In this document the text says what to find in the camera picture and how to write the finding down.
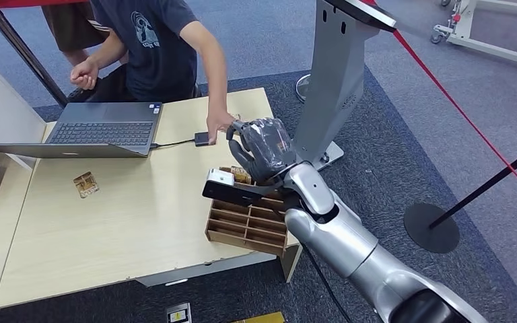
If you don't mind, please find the black stanchion with round base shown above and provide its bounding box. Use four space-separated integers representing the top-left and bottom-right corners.
403 138 517 255

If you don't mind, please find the white yellow floor sticker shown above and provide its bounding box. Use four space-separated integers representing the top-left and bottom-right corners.
166 302 193 323

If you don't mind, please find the brown slotted cardboard card holder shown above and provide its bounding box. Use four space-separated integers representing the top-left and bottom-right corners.
204 166 288 258

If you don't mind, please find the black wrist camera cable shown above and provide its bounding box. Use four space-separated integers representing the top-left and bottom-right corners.
302 246 347 323

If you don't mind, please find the yellow floor tape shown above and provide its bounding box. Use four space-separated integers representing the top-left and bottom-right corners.
230 311 286 323

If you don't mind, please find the person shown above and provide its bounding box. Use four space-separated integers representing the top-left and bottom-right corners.
40 0 112 68
69 0 237 146

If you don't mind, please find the red barrier belt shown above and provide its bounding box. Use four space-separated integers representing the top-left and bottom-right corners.
361 0 517 208

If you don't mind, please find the red banner strip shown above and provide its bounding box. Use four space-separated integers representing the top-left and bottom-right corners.
0 0 92 9

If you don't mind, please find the grey kiosk stand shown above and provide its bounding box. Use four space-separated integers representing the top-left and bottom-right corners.
283 0 398 172

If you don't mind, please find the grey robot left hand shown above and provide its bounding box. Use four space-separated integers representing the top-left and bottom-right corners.
226 117 298 184

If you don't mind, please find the pale wrist camera black mount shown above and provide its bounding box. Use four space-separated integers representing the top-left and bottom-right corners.
201 168 286 207

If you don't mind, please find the chrome round base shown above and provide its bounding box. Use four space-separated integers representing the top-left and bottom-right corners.
295 73 312 104

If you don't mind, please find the dark grey floor mat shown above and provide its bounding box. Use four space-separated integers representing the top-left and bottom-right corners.
0 67 517 323

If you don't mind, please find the person's left hand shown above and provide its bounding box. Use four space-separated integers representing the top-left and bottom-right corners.
205 111 236 146

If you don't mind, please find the grey open laptop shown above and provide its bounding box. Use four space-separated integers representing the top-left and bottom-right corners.
0 101 164 159

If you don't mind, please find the white wheeled frame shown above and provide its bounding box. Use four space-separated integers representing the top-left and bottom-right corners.
429 0 517 72

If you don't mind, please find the thin black reader cable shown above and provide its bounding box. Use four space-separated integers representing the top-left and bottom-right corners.
149 138 196 149

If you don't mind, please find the black slanted pole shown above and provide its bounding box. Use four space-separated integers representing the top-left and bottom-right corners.
0 0 69 108

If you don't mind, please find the black square card reader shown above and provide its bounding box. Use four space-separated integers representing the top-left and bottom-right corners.
194 131 217 147

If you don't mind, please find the person's right hand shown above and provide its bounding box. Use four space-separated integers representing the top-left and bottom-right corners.
70 58 100 91

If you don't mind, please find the white cabinet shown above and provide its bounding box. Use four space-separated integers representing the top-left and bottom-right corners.
0 62 48 170

